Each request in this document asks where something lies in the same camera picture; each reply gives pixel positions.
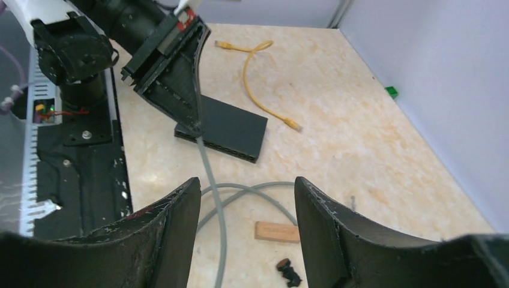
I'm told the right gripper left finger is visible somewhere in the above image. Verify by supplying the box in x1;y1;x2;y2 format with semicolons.
1;177;201;287

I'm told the black network switch box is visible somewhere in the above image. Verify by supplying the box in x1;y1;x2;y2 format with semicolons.
174;94;269;164

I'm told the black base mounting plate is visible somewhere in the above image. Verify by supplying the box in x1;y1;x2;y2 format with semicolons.
31;67;134;241

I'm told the wooden cylinder block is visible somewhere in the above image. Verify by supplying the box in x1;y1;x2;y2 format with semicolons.
254;221;300;243

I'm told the small green block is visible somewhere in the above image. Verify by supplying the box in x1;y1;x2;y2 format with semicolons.
385;86;399;99

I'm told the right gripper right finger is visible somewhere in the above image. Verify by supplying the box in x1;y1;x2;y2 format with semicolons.
294;176;508;287

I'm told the yellow ethernet cable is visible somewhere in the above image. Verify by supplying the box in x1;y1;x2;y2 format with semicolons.
214;40;304;133

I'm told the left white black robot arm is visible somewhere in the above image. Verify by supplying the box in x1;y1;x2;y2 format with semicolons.
1;1;210;137

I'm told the grey ethernet cable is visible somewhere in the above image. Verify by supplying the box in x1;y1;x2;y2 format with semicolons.
195;135;299;288

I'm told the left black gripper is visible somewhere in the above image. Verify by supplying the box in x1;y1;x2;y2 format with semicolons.
121;10;211;136

